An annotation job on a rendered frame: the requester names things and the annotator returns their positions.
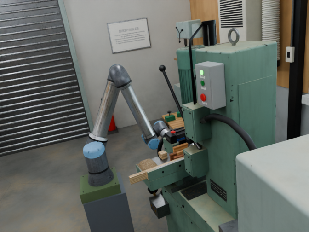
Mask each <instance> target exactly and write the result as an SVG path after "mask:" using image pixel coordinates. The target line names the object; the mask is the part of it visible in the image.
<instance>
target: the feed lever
mask: <svg viewBox="0 0 309 232"><path fill-rule="evenodd" d="M159 70H160V71H161V72H162V73H163V75H164V77H165V79H166V82H167V84H168V86H169V89H170V91H171V93H172V95H173V98H174V100H175V102H176V105H177V107H178V109H179V112H180V114H181V116H182V119H183V111H182V109H181V107H180V104H179V102H178V100H177V97H176V95H175V93H174V91H173V88H172V86H171V84H170V82H169V79H168V77H167V75H166V72H165V70H166V67H165V66H164V65H160V66H159ZM183 121H184V119H183ZM184 137H185V140H186V142H187V143H188V144H192V143H194V144H195V145H196V147H197V148H198V149H199V150H200V149H201V146H200V145H199V143H198V142H197V143H195V142H194V141H193V140H191V139H190V138H188V137H186V136H185V134H184Z"/></svg>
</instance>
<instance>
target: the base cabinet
mask: <svg viewBox="0 0 309 232"><path fill-rule="evenodd" d="M162 194H163V197H164V199H165V200H166V201H167V202H168V203H169V209H170V214H169V215H167V216H166V220H167V225H168V231H169V232H203V231H202V230H201V229H200V228H199V227H198V226H197V225H196V224H195V222H194V221H193V220H192V219H191V218H190V217H189V215H188V214H187V213H186V212H185V211H184V210H183V208H182V207H181V206H180V205H179V204H178V203H177V202H176V200H175V199H174V198H173V197H172V196H171V195H170V193H169V192H168V191H167V190H166V189H165V188H164V187H162Z"/></svg>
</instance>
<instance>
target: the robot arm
mask: <svg viewBox="0 0 309 232"><path fill-rule="evenodd" d="M131 83H132V80H131V78H130V76H129V75H128V73H127V71H126V69H125V68H124V67H123V66H122V65H120V64H114V65H112V66H111V67H110V69H109V75H108V78H107V83H106V87H105V90H104V93H103V97H102V101H101V104H100V107H99V111H98V114H97V118H96V121H95V125H94V128H93V132H92V133H90V134H89V136H88V140H87V141H86V145H85V146H84V148H83V154H84V157H85V161H86V165H87V169H88V173H89V174H88V184H89V185H90V186H103V185H105V184H107V183H109V182H111V181H112V180H113V178H114V174H113V172H112V171H111V169H110V168H109V164H108V160H107V156H106V150H105V148H106V144H107V141H108V138H107V132H108V129H109V125H110V122H111V119H112V115H113V112H114V108H115V105H116V102H117V98H118V96H119V92H120V90H121V92H122V94H123V96H124V98H125V100H126V102H127V104H128V106H129V108H130V110H131V112H132V114H133V116H134V118H135V120H136V122H137V124H138V126H139V128H140V130H141V132H142V139H143V141H144V142H145V144H147V145H148V146H149V148H150V149H152V150H155V149H157V148H158V144H159V142H160V141H159V139H158V137H159V136H161V137H163V136H164V135H165V133H166V132H168V131H170V129H169V128H168V127H167V125H166V124H165V123H164V122H163V121H157V122H155V123H154V126H153V127H152V126H151V124H150V122H149V120H148V118H147V116H146V114H145V112H144V110H143V108H142V106H141V104H140V102H139V100H138V98H137V96H136V93H135V91H134V89H133V87H132V85H131Z"/></svg>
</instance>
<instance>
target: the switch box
mask: <svg viewBox="0 0 309 232"><path fill-rule="evenodd" d="M200 70H203V71H204V75H202V76H205V79H204V78H201V77H200V76H201V74H200ZM195 71H196V82H197V93H198V103H199V104H200V105H202V106H205V107H207V108H210V109H212V110H215V109H218V108H221V107H225V106H226V93H225V74H224V64H223V63H216V62H209V61H207V62H203V63H198V64H195ZM201 80H204V82H205V85H204V86H202V85H201V83H200V82H201ZM201 87H205V88H206V90H204V89H201ZM201 94H204V95H205V96H206V100H205V102H206V103H207V105H206V104H203V103H202V100H201V99H200V95H201Z"/></svg>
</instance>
